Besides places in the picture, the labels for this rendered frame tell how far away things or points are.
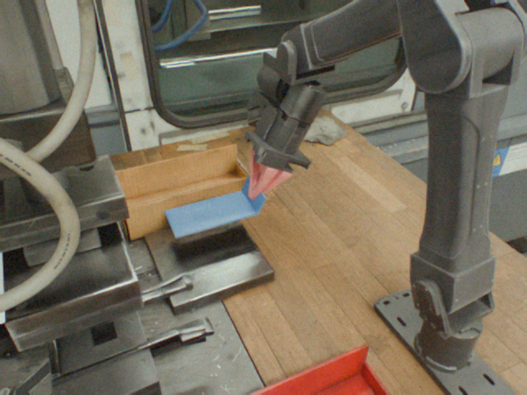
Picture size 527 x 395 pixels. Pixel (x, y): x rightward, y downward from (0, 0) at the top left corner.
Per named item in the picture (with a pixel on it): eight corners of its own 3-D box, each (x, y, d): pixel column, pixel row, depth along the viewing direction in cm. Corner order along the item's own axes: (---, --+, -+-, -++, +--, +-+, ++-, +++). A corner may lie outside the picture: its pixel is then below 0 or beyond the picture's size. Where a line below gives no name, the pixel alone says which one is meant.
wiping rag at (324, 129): (310, 155, 102) (359, 137, 106) (310, 144, 101) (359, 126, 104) (281, 128, 112) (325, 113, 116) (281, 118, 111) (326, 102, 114)
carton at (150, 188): (262, 207, 87) (262, 174, 82) (129, 246, 79) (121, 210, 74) (235, 174, 96) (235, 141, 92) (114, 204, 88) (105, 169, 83)
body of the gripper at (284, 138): (240, 139, 73) (260, 96, 70) (289, 155, 79) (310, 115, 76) (256, 158, 68) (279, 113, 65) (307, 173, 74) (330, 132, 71)
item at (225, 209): (267, 211, 75) (267, 197, 73) (175, 238, 70) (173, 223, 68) (250, 189, 80) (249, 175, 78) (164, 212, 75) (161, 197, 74)
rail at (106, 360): (181, 346, 54) (179, 333, 53) (58, 395, 50) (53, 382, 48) (179, 343, 55) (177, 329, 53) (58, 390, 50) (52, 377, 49)
